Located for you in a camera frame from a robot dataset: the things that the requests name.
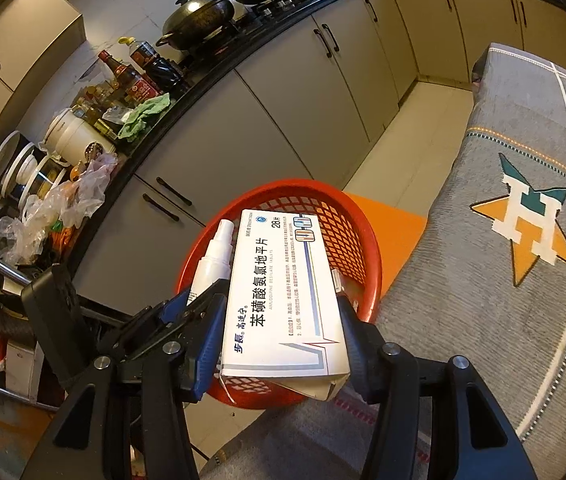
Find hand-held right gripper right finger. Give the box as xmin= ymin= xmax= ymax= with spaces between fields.
xmin=338 ymin=295 xmax=536 ymax=480

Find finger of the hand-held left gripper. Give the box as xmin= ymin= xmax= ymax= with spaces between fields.
xmin=123 ymin=292 xmax=192 ymax=348
xmin=128 ymin=278 xmax=230 ymax=356

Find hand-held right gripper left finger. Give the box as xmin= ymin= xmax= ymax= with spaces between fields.
xmin=20 ymin=305 xmax=228 ymax=480

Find white spray bottle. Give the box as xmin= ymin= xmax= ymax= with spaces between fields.
xmin=189 ymin=219 xmax=236 ymax=306

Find white medicine box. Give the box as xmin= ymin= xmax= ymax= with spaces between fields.
xmin=219 ymin=208 xmax=351 ymax=402

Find red plastic basket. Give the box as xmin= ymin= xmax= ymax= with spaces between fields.
xmin=177 ymin=178 xmax=382 ymax=408

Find crumpled clear plastic bags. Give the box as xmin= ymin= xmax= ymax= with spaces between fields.
xmin=0 ymin=152 xmax=118 ymax=266

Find orange plastic stool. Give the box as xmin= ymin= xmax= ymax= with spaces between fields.
xmin=343 ymin=191 xmax=428 ymax=301

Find stacked white rimmed pots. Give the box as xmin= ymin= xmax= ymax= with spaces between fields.
xmin=0 ymin=130 xmax=68 ymax=206

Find white electric kettle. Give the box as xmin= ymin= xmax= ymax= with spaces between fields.
xmin=43 ymin=107 xmax=116 ymax=168

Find green dish cloth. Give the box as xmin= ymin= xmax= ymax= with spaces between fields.
xmin=117 ymin=92 xmax=171 ymax=141

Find grey lower kitchen cabinets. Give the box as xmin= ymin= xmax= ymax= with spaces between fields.
xmin=70 ymin=0 xmax=566 ymax=321

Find grey kitchen cabinets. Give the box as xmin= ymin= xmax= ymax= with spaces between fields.
xmin=70 ymin=0 xmax=566 ymax=321
xmin=0 ymin=0 xmax=86 ymax=176

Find black kitchen countertop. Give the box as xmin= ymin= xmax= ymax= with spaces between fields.
xmin=58 ymin=0 xmax=464 ymax=271

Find red label sauce bottle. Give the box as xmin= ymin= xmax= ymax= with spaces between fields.
xmin=98 ymin=50 xmax=161 ymax=101

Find dark yellow cap sauce bottle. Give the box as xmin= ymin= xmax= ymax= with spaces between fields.
xmin=118 ymin=36 xmax=186 ymax=93

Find grey upper kitchen cabinets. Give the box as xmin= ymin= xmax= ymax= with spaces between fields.
xmin=0 ymin=0 xmax=86 ymax=176

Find steel wok with lid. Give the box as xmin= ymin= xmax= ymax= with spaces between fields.
xmin=155 ymin=0 xmax=238 ymax=52

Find gas stove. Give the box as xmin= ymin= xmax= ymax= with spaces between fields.
xmin=188 ymin=0 xmax=314 ymax=56

